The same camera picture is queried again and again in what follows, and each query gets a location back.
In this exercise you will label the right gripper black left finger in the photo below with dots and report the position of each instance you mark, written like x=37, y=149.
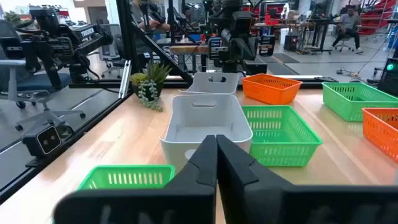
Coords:
x=140, y=208

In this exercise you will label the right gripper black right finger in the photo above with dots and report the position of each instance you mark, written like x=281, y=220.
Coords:
x=311, y=205

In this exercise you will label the green slotted plastic basket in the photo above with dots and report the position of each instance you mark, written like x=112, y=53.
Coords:
x=345, y=105
x=280, y=149
x=124, y=179

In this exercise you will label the orange slotted plastic basket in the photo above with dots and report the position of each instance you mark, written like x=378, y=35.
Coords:
x=379, y=137
x=267, y=96

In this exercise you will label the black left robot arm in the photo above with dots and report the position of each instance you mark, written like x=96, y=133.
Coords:
x=233, y=67

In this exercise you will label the red box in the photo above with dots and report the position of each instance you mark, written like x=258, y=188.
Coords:
x=271, y=20

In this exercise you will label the black floor mat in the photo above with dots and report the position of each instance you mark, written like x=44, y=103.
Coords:
x=286, y=58
x=281, y=69

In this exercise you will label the wooden workbench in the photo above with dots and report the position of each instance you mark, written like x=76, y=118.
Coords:
x=186, y=49

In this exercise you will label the black desk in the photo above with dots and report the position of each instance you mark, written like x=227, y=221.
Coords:
x=323, y=31

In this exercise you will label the black flat device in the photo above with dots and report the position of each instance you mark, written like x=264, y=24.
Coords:
x=326, y=79

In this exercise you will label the person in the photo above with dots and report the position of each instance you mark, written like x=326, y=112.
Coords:
x=149, y=23
x=349, y=21

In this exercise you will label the potted succulent plant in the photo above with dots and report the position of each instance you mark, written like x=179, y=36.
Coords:
x=149, y=90

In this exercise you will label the grey mesh office chair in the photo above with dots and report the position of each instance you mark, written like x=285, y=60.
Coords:
x=110, y=46

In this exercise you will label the red metal stair structure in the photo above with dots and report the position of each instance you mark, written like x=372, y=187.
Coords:
x=376, y=15

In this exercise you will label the black computer tower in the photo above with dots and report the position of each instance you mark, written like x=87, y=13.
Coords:
x=388, y=77

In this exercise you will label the blue grey office chair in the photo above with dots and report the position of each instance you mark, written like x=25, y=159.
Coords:
x=37, y=82

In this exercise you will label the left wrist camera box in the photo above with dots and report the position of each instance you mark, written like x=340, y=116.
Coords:
x=242, y=23

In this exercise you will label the small black square camera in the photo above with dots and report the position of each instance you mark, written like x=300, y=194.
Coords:
x=48, y=140

